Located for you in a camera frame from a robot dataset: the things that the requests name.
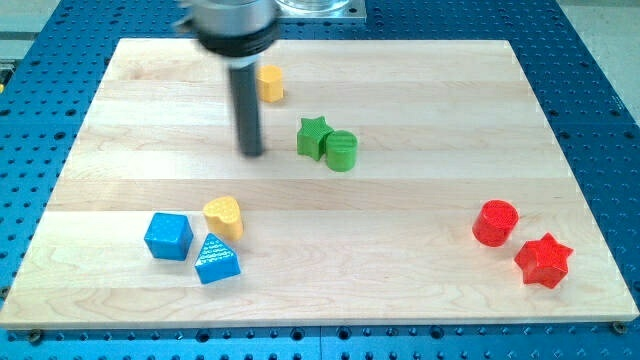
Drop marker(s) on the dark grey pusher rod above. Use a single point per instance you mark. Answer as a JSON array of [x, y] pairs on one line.
[[244, 96]]

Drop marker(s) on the silver black cylindrical tool mount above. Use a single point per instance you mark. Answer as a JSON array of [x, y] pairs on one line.
[[236, 30]]

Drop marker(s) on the red star block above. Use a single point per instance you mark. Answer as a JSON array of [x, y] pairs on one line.
[[543, 261]]

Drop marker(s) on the blue triangle block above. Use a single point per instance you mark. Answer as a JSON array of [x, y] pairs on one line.
[[216, 261]]

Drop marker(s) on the yellow heart block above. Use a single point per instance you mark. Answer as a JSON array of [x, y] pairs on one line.
[[223, 218]]

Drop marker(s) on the red cylinder block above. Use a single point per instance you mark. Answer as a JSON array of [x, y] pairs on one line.
[[495, 222]]

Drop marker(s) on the yellow hexagon block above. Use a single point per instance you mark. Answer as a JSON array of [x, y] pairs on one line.
[[270, 83]]

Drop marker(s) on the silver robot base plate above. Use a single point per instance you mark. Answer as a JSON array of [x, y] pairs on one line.
[[317, 11]]

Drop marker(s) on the light wooden board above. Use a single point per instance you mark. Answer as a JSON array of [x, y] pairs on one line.
[[442, 128]]

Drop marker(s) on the green cylinder block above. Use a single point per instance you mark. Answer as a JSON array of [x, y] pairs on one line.
[[341, 150]]

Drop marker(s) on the green star block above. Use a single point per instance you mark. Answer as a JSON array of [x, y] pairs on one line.
[[311, 137]]

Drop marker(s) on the blue cube block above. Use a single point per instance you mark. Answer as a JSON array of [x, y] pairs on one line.
[[169, 236]]

